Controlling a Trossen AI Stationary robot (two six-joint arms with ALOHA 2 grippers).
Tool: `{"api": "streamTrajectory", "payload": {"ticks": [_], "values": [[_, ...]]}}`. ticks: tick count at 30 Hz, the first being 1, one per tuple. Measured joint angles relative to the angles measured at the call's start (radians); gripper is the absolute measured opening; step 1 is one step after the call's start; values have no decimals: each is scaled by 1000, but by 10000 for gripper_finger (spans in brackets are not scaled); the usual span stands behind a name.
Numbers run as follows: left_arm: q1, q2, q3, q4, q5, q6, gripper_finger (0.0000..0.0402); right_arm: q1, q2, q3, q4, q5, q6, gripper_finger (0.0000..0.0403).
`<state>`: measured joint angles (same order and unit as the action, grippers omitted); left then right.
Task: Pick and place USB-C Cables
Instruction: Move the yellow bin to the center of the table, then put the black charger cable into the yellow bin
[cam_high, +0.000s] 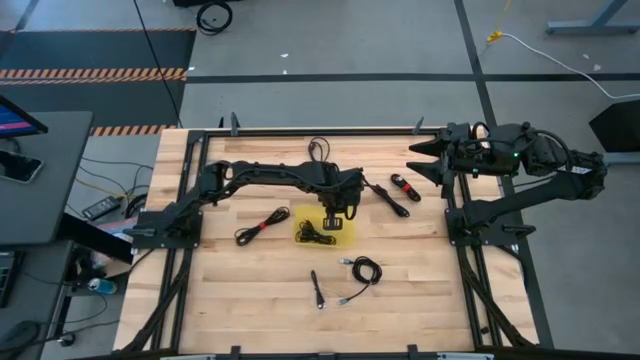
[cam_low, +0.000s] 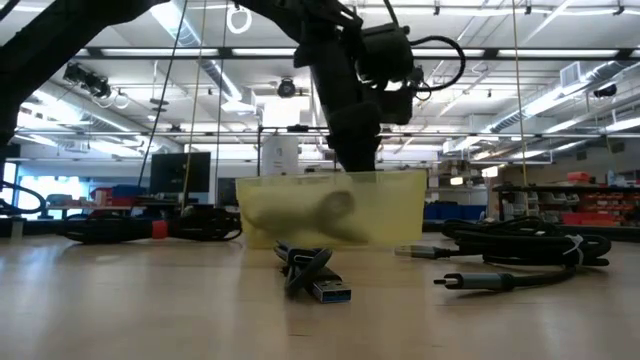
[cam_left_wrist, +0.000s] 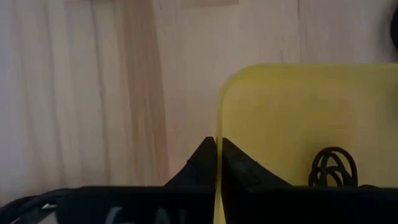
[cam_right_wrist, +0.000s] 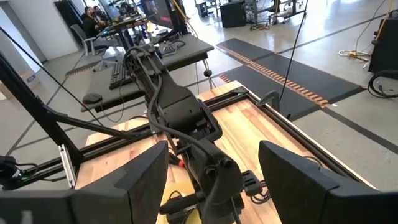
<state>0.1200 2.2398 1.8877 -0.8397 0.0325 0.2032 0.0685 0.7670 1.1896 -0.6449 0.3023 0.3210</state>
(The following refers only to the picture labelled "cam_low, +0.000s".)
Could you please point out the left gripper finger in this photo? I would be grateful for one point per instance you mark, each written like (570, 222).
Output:
(356, 140)

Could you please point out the yellow translucent plastic container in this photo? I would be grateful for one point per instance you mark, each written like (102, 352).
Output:
(400, 210)

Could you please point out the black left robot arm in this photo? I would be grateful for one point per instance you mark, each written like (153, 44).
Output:
(50, 45)

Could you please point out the white column cabinet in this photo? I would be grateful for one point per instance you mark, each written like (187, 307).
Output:
(280, 155)

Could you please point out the black overhead light beam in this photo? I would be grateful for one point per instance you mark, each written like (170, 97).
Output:
(225, 52)

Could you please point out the row of blue bins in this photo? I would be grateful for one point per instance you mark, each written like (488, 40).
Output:
(455, 211)

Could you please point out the dark display panel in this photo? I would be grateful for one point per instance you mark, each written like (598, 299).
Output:
(226, 192)

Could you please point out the black monitor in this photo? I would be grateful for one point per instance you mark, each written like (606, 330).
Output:
(180, 172)

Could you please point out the shelf with red bins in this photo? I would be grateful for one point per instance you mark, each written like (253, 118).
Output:
(595, 218)

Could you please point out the red storage bins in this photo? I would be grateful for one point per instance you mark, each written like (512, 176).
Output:
(107, 196)

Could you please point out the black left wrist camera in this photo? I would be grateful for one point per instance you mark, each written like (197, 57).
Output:
(397, 107)

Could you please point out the black ceiling-mounted camera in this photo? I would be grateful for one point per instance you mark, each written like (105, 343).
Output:
(605, 91)
(95, 86)
(286, 88)

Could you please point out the black aluminium table frame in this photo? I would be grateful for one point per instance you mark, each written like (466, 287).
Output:
(625, 233)

